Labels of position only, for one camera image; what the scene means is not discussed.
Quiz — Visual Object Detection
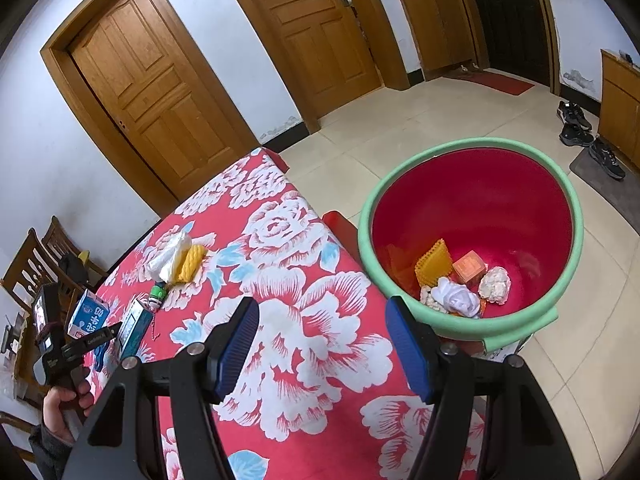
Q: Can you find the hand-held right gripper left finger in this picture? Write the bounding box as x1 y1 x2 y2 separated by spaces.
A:
60 296 261 480

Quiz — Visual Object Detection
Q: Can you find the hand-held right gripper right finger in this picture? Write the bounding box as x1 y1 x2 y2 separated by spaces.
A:
385 296 608 480

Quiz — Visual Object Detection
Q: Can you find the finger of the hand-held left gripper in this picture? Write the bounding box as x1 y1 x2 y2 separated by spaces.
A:
62 322 123 361

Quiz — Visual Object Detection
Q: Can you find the small cream paper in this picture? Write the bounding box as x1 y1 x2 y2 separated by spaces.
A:
419 285 446 313

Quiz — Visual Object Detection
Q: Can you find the white plastic bag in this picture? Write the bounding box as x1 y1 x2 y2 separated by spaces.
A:
432 277 483 318

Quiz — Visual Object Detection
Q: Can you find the yellow ridged snack packet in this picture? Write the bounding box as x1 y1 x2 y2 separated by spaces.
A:
415 238 453 288

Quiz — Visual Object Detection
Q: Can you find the orange cardboard box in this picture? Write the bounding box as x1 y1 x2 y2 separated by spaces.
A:
452 251 487 286

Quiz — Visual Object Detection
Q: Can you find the cream paper ball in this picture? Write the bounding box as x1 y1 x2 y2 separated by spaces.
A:
477 266 513 306

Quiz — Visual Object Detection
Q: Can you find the red basin with green rim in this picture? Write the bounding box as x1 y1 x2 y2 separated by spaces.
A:
356 137 585 353

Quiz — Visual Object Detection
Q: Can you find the person's left forearm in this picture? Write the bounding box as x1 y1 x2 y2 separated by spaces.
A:
27 422 76 480

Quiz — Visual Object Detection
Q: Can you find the person's left hand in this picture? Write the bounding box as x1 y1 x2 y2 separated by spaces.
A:
42 380 96 443

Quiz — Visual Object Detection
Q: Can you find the blue and white milk carton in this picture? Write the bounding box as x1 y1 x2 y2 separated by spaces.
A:
67 289 111 341

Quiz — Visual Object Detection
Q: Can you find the white and blue flat box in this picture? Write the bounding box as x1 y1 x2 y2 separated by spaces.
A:
117 296 153 363

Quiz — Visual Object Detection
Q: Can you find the black bag on chair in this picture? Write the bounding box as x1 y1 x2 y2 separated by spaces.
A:
59 254 88 287

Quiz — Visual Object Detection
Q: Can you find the wooden chair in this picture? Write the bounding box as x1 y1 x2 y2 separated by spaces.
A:
40 216 108 281
0 227 83 311

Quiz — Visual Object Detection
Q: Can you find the red floral tablecloth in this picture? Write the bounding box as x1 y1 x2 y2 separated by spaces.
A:
82 147 488 480

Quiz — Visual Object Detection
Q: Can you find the clear plastic bag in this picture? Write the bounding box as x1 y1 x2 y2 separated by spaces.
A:
145 231 193 283

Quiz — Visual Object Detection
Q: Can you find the red plastic stool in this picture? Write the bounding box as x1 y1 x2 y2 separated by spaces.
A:
322 210 362 262

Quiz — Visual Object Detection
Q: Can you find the grey floor mat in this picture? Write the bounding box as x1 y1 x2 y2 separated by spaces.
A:
570 146 640 221

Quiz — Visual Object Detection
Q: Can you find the black sneaker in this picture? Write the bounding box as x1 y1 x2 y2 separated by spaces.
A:
557 101 593 131
589 138 627 180
559 124 596 147

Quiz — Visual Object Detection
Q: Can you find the red doormat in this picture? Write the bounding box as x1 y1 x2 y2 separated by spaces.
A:
452 71 536 96

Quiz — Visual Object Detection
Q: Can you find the wooden panel door with lock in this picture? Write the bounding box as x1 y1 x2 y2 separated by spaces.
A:
212 0 408 133

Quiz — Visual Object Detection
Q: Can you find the wooden cabinet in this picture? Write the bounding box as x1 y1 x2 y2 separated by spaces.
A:
597 49 640 171

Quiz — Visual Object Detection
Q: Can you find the dark entrance door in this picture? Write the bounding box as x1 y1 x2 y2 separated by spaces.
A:
445 0 561 96

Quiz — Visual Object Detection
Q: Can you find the green toy with bead chain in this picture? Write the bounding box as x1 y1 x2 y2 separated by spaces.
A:
145 284 169 341

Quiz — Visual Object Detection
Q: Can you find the low wooden wall panel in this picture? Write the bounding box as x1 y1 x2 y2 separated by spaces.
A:
397 0 476 82

